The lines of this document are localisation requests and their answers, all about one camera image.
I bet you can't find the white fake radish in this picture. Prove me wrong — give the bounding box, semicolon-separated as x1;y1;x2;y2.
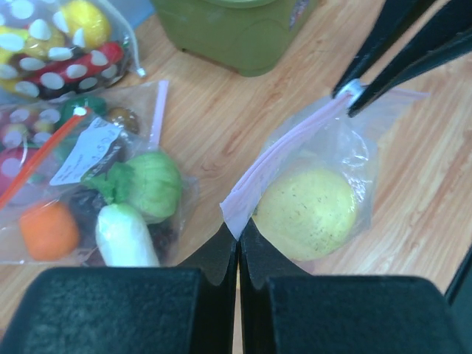
95;204;160;267

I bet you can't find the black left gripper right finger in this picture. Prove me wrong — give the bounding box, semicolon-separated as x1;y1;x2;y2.
239;222;469;353

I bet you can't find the clear pink zip top bag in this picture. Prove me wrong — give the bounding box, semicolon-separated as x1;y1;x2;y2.
220;86;425;271

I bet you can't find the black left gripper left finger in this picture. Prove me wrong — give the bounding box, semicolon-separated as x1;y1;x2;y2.
1;226;238;353

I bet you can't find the orange fake persimmon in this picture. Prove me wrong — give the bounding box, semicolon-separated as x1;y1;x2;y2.
18;201;80;261

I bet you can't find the clear vegetable zip bag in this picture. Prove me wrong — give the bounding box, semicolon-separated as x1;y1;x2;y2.
1;80;198;266

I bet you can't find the polka dot drawstring bag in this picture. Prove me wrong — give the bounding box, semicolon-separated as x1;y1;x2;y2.
1;1;146;103

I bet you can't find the green fake cabbage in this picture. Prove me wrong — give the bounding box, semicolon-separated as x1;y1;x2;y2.
125;151;183;223

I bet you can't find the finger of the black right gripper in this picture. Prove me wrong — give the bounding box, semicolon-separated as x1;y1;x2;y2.
347;25;472;119
332;0;435;98

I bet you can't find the polka dot zip bag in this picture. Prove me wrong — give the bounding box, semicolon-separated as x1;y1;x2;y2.
0;103;111;211

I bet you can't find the pale yellow fake pear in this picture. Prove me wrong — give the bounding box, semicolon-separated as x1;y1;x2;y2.
252;169;358;262

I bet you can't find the green plastic tub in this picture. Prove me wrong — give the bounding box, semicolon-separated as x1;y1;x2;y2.
152;0;318;77

